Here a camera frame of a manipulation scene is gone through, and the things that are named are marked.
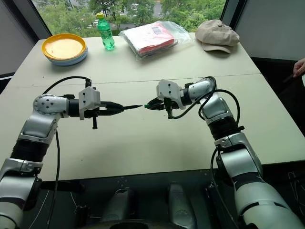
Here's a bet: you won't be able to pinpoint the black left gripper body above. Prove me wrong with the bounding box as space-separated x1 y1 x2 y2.
83 101 108 130

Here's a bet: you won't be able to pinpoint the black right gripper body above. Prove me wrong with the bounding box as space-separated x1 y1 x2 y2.
163 97 180 119

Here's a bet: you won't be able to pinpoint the green bottle with yellow cap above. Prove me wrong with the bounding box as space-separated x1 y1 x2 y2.
96 12 116 51

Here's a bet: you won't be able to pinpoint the beige flat cap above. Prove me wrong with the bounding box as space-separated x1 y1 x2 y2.
194 19 240 54

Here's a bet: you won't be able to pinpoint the bystander bare hand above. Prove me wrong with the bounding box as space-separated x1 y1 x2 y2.
293 58 305 78

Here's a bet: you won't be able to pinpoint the light blue plastic plate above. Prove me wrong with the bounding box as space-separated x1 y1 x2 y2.
47 46 88 64
49 51 88 67

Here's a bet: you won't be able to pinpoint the clear bag with red cloth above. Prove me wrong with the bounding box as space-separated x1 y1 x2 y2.
118 20 192 61

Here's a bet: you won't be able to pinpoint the yellow plastic plate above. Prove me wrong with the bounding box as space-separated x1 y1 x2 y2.
41 33 87 61

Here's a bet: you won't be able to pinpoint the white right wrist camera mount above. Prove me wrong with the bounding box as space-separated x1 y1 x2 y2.
156 79 189 111

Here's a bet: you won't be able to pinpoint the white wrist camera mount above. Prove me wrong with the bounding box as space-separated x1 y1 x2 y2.
156 79 189 111
78 86 102 121

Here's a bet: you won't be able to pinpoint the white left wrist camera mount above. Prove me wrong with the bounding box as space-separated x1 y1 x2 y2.
78 86 102 121

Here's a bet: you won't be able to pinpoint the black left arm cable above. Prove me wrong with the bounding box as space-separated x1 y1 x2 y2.
42 76 93 229

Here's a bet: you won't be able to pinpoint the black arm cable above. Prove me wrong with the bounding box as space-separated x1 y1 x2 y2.
42 76 93 229
171 76 241 229

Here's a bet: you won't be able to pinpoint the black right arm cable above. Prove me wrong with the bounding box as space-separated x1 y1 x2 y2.
171 76 241 229

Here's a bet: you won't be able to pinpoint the dark window frame post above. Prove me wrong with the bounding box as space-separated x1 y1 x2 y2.
220 0 239 22
13 0 52 41

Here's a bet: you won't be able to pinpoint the thin white wires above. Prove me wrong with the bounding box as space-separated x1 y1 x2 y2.
287 170 305 217

